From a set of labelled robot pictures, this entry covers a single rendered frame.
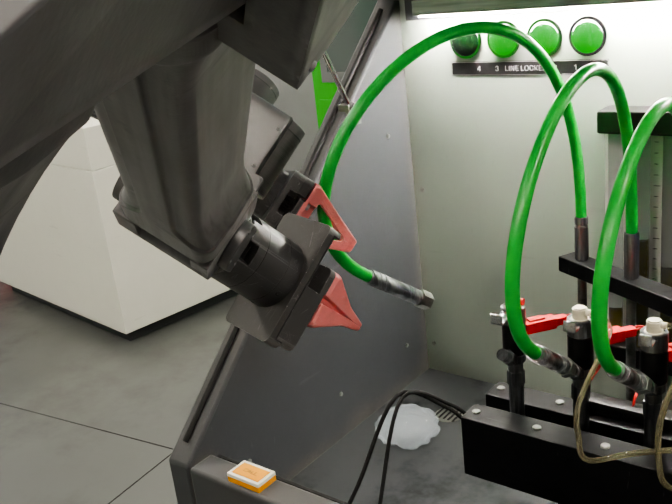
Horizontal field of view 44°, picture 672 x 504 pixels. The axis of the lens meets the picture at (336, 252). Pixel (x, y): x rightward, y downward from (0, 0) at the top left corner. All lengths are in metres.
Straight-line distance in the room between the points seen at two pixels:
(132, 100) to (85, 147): 3.31
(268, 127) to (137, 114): 0.31
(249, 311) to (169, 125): 0.40
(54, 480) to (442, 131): 2.06
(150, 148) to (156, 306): 3.56
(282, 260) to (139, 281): 3.17
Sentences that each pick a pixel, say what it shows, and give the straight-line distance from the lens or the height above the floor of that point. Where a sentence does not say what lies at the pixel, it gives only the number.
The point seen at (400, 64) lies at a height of 1.40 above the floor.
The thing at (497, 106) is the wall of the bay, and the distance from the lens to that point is 1.25.
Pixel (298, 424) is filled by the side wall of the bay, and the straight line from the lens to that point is 1.21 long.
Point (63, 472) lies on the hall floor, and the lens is 3.03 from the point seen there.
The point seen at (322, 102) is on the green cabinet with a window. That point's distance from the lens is 4.04.
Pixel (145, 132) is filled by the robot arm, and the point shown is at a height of 1.46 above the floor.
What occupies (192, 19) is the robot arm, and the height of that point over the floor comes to 1.50.
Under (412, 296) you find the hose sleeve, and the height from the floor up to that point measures 1.13.
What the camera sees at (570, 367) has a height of 1.08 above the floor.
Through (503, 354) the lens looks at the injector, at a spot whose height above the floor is 1.07.
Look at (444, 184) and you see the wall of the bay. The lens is 1.32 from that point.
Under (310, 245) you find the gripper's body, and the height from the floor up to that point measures 1.30.
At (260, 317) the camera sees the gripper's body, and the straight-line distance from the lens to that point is 0.65.
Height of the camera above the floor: 1.51
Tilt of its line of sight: 19 degrees down
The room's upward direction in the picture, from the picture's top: 7 degrees counter-clockwise
